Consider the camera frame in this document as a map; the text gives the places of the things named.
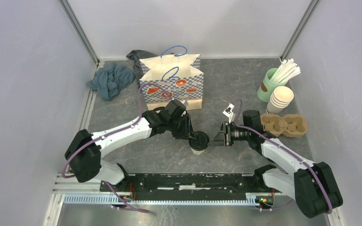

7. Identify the white wrapped straws bundle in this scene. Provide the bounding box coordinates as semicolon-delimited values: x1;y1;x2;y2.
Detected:
270;58;301;84

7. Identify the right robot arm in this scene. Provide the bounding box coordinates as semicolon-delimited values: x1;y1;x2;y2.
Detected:
208;110;344;218

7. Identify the stack of paper cups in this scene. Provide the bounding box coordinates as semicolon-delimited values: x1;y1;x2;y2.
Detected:
266;86;294;114

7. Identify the left corner metal post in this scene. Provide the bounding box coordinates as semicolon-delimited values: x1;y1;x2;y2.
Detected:
59;0;100;65

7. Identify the teal crumpled cloth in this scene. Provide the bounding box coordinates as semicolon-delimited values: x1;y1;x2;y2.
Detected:
86;63;136;101

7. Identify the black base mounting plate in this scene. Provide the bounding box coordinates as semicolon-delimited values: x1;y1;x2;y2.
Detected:
112;173;276;201

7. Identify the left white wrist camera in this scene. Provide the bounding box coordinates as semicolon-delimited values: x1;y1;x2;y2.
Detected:
171;99;189;109

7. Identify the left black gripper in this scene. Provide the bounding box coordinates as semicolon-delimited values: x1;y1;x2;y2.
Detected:
167;113;197;141

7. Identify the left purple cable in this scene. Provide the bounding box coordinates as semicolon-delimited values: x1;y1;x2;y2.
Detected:
61;83;173;179

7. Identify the purple cable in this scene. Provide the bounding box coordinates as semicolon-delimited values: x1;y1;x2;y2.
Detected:
61;83;173;179
232;99;333;215

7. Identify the green straw holder cup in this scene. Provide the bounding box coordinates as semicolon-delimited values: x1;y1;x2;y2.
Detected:
257;68;286;103

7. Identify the printed paper takeout bag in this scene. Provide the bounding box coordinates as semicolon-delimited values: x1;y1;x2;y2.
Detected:
139;45;204;110

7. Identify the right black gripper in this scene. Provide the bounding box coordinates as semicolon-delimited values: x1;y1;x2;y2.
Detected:
207;121;251;147

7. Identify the corner metal post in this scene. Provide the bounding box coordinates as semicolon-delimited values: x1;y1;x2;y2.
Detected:
279;0;320;61
59;0;100;65

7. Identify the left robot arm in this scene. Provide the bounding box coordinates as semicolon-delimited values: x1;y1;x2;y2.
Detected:
64;99;209;192

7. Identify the right corner metal post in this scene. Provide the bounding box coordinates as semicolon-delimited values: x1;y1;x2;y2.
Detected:
279;0;320;61

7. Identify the aluminium cable rail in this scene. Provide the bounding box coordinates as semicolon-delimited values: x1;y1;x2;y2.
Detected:
63;194;275;207

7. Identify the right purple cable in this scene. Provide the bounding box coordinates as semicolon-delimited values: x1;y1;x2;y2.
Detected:
232;99;333;215

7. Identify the brown cardboard cup carrier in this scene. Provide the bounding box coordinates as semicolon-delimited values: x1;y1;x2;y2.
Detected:
260;113;308;137

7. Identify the white paper coffee cup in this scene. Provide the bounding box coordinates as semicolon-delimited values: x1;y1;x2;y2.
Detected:
191;147;205;155

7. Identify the black plastic cup lid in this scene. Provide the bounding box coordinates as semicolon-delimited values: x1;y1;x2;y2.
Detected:
189;131;209;151

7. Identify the dark grey cloth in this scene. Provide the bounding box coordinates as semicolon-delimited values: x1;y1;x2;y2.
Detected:
126;50;157;88

